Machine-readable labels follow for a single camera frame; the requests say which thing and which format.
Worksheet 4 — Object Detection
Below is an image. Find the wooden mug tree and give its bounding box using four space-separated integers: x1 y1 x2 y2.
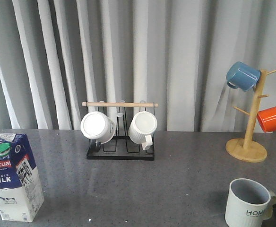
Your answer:
225 69 276 163

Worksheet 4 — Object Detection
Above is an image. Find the grey curtain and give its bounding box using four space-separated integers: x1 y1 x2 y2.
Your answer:
0 0 276 132

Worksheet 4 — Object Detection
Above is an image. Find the blue white milk carton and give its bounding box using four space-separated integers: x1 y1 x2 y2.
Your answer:
0 133 44 222

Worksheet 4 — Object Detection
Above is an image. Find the grey HOME mug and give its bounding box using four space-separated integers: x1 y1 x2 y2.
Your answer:
224 178 276 227

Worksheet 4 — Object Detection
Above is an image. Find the ribbed white mug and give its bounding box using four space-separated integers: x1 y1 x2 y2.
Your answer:
129 111 157 150

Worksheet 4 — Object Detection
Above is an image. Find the smooth white mug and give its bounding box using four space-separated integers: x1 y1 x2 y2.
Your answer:
81 111 115 144

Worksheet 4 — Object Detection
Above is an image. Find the blue mug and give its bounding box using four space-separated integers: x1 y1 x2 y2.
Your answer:
226 61 261 92

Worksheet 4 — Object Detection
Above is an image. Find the black wire mug rack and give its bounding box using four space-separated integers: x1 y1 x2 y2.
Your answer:
82 101 158 161

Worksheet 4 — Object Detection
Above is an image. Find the orange mug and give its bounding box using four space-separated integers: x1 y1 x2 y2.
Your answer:
257 106 276 132

